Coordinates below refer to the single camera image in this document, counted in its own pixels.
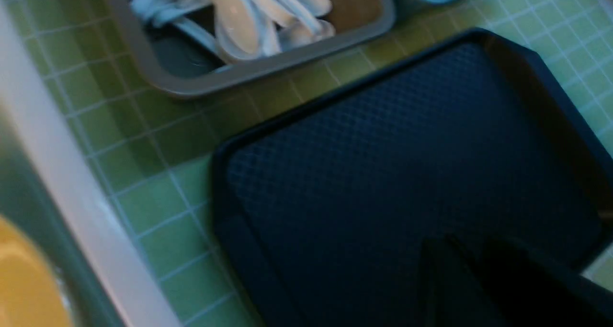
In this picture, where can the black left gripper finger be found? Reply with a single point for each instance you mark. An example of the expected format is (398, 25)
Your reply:
(510, 284)

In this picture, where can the tan noodle bowl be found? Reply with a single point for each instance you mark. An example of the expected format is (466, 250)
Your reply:
(31, 295)

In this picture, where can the black serving tray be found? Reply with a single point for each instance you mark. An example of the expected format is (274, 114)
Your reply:
(322, 210)

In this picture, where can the green checkered table mat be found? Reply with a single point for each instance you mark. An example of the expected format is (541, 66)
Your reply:
(150, 152)

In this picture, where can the grey-brown spoon bin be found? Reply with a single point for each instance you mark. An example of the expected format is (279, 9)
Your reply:
(191, 48)

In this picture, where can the large white plastic tub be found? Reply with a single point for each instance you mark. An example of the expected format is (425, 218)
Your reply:
(44, 138)

